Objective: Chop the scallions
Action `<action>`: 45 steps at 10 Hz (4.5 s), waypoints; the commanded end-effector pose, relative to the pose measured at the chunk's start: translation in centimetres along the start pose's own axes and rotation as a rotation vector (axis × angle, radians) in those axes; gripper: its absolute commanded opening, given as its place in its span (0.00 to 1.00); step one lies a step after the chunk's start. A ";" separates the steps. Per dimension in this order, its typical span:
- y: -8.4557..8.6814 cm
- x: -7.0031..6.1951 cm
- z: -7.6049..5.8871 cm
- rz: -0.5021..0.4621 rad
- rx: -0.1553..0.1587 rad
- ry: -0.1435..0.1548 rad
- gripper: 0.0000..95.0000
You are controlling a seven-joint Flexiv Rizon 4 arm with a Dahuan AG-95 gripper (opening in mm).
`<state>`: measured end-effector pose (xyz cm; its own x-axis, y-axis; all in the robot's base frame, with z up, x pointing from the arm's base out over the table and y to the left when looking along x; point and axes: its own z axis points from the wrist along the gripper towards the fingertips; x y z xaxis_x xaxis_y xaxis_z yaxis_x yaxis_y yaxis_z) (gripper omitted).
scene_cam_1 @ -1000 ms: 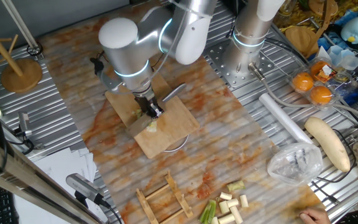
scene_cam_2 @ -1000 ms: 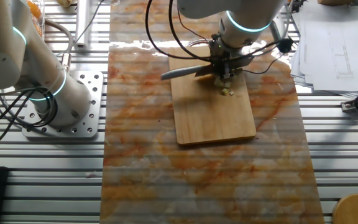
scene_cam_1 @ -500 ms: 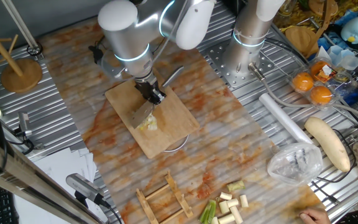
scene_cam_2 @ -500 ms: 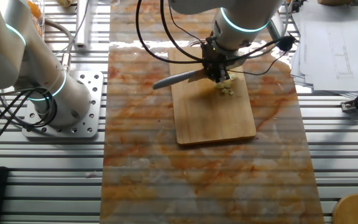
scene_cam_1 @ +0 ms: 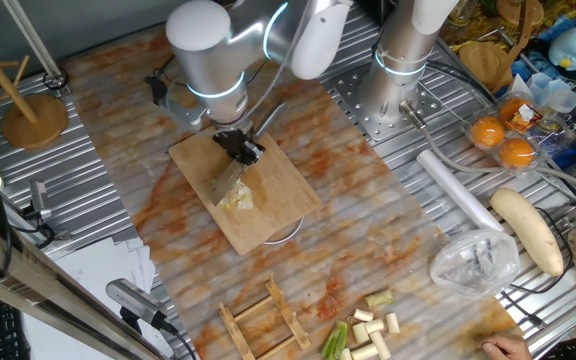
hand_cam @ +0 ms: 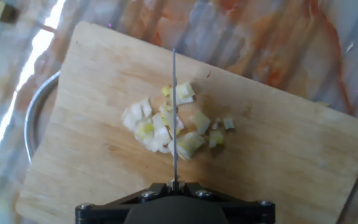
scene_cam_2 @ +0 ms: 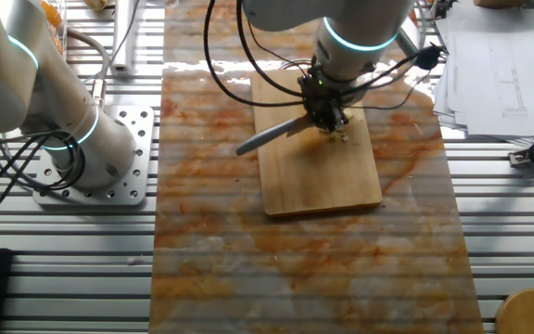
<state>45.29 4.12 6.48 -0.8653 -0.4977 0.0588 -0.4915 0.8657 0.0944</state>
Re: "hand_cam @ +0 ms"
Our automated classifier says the steel cleaver knife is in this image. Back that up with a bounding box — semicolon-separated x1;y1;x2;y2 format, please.
171;47;180;192

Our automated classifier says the white scallion stalk piece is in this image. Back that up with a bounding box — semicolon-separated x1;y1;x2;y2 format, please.
121;98;185;155

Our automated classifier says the wooden cutting board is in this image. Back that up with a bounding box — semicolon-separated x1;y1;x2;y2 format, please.
14;20;358;224

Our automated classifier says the orange marble pattern mat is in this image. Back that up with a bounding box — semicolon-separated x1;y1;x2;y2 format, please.
0;0;358;224

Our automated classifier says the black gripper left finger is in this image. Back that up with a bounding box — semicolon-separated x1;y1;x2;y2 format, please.
75;182;174;224

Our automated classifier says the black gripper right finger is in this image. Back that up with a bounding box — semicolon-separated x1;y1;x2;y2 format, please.
178;182;276;224

